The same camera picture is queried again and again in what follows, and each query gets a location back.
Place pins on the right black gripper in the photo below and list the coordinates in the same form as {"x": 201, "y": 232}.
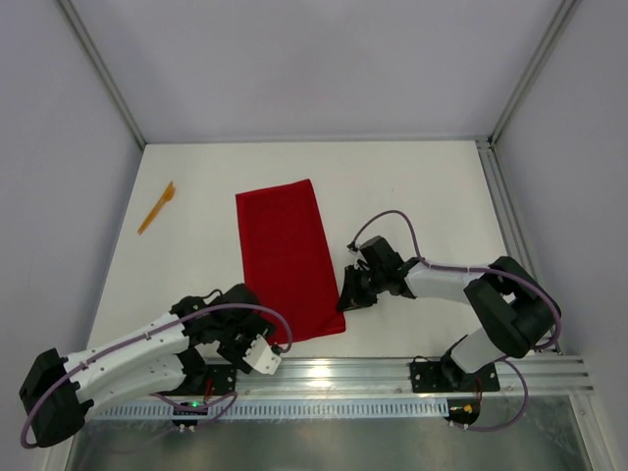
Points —
{"x": 363, "y": 279}

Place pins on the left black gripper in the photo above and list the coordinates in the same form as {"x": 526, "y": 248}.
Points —
{"x": 235, "y": 350}

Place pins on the red cloth napkin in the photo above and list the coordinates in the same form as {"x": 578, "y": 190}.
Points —
{"x": 286, "y": 259}

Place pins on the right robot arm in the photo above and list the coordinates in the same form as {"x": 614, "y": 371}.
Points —
{"x": 514, "y": 312}

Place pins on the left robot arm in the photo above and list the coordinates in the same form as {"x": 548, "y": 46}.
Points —
{"x": 61, "y": 393}

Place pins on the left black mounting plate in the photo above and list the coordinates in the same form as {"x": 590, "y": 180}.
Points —
{"x": 219, "y": 379}

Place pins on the black mounting plate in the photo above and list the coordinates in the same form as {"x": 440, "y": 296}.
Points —
{"x": 219, "y": 379}
{"x": 435, "y": 376}

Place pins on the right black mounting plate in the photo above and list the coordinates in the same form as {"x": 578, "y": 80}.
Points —
{"x": 435, "y": 376}

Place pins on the orange plastic fork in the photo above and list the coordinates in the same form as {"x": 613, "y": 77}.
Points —
{"x": 167, "y": 195}

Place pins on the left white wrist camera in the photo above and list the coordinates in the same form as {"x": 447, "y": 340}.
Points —
{"x": 261, "y": 357}

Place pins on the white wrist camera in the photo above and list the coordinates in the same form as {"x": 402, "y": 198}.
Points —
{"x": 378, "y": 254}
{"x": 261, "y": 357}

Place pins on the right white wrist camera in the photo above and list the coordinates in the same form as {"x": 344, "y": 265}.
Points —
{"x": 378, "y": 254}

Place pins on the white slotted cable duct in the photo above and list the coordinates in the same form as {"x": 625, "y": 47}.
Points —
{"x": 287, "y": 409}

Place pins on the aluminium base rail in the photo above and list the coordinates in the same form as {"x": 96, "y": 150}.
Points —
{"x": 325, "y": 378}

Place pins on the right aluminium frame post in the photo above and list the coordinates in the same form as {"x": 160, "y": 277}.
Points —
{"x": 558, "y": 23}

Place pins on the aluminium frame post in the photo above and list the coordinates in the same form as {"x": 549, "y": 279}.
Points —
{"x": 558, "y": 23}
{"x": 89, "y": 48}

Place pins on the left aluminium frame post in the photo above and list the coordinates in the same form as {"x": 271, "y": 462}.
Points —
{"x": 89, "y": 48}

